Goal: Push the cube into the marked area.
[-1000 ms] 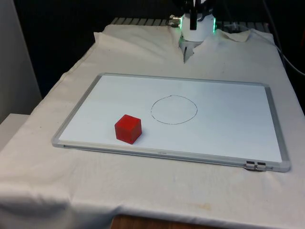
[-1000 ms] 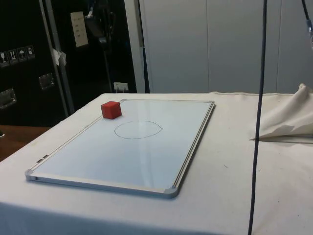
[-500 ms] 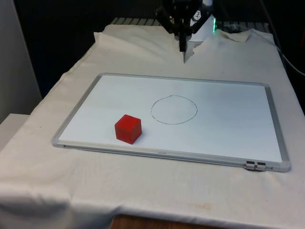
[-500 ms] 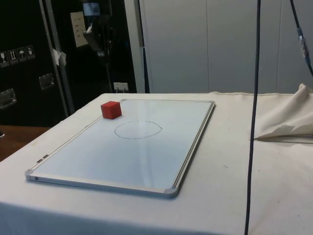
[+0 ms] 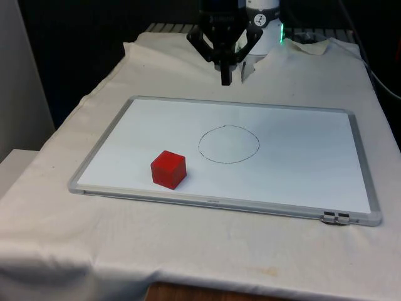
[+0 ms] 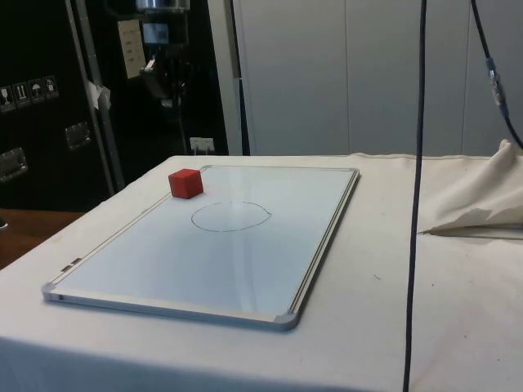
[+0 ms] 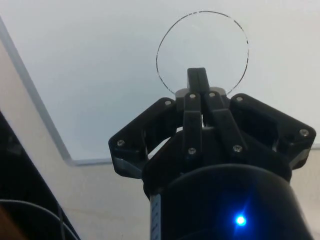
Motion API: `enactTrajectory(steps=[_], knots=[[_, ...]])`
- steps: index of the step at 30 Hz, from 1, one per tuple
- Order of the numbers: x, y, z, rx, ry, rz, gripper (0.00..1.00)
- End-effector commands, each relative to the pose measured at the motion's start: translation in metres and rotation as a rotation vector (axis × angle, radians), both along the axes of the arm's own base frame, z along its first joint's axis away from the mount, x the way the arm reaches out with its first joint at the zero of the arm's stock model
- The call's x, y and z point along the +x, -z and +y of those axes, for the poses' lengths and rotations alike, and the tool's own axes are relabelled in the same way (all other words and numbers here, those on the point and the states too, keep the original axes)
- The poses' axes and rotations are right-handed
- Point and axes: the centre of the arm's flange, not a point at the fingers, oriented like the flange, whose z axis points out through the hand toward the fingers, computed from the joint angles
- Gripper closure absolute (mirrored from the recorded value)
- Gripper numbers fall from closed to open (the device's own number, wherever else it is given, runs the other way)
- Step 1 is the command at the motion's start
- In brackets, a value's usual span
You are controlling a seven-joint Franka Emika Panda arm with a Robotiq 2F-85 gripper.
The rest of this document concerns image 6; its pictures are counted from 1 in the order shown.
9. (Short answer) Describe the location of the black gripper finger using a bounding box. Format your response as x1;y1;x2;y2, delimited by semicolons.
139;56;173;109

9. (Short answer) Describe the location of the red cube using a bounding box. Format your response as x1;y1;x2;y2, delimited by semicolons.
168;167;204;201

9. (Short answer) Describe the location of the black cabinet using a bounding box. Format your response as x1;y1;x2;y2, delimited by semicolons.
0;0;230;213

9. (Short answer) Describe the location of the pale locker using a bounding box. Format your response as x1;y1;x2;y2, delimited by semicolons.
464;0;523;157
208;0;349;157
345;0;469;156

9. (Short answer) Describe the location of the flat whiteboard with silver frame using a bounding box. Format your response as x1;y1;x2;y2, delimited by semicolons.
41;164;361;333

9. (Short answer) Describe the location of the black cable with clear connector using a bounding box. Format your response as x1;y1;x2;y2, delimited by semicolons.
469;0;523;150

